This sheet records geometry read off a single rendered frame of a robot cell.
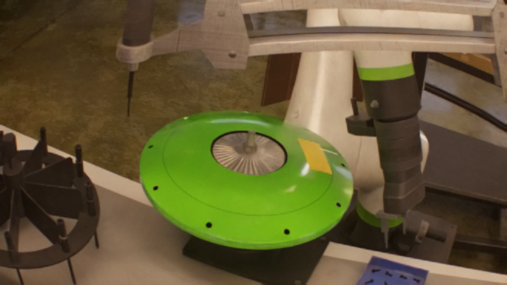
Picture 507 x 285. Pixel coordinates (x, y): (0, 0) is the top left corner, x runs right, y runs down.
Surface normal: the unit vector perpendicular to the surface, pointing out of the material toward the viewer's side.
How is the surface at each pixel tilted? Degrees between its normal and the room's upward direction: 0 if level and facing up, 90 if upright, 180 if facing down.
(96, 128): 0
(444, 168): 0
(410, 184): 59
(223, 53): 90
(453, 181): 0
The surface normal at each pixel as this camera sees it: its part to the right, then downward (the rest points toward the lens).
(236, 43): -0.08, 0.54
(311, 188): 0.36, -0.66
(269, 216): 0.21, -0.55
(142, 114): 0.13, -0.82
